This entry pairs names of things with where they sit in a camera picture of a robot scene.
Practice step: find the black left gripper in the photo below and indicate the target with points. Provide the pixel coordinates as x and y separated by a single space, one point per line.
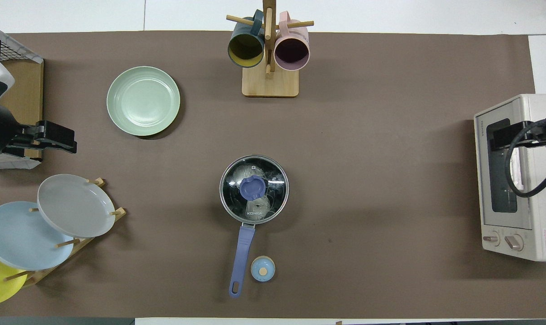
51 132

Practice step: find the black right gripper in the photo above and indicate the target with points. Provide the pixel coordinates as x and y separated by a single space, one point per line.
516 133

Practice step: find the glass lid with blue knob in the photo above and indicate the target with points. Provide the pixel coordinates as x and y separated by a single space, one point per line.
252 188

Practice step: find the white vermicelli bundle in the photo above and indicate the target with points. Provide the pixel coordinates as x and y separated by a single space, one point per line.
267 206

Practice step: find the grey plate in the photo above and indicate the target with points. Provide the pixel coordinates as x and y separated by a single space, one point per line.
74 205

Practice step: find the light green plate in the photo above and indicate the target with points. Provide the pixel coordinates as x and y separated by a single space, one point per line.
143 101

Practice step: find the wooden plate rack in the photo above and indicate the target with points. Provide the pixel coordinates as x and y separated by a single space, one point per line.
88 242

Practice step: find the light blue plate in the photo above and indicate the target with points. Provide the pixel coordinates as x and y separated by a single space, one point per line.
20 237

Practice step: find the cream toaster oven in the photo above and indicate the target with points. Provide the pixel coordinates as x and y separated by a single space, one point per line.
537 216

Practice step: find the marbled white cloth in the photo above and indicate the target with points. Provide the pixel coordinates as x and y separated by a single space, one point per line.
15 44

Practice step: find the brown table mat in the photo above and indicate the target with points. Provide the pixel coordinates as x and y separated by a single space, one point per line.
367 225

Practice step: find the dark teal mug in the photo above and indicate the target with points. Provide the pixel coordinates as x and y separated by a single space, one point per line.
245 47

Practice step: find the wooden mug tree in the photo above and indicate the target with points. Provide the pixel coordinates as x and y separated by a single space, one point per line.
270 83

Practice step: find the pink mug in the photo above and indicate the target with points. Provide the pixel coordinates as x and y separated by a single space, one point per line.
292 52

